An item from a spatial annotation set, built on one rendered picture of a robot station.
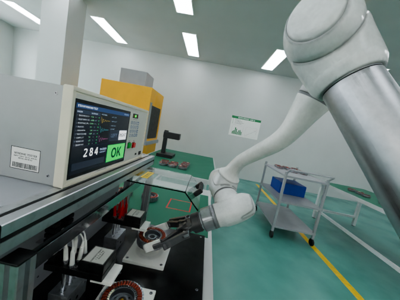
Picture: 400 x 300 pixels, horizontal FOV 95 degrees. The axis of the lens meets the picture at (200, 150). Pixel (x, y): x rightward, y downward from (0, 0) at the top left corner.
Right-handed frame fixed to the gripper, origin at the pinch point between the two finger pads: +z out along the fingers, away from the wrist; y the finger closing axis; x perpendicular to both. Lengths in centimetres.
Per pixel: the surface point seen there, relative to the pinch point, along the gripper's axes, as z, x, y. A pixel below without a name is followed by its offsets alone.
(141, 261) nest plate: 4.2, -3.9, -6.3
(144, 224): 1.3, 5.9, 0.8
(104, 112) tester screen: -10, 46, -20
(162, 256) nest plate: -1.5, -7.2, -2.6
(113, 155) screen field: -4.1, 34.9, -12.8
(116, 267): 2.3, 6.4, -22.1
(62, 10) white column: 125, 313, 291
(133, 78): 66, 187, 359
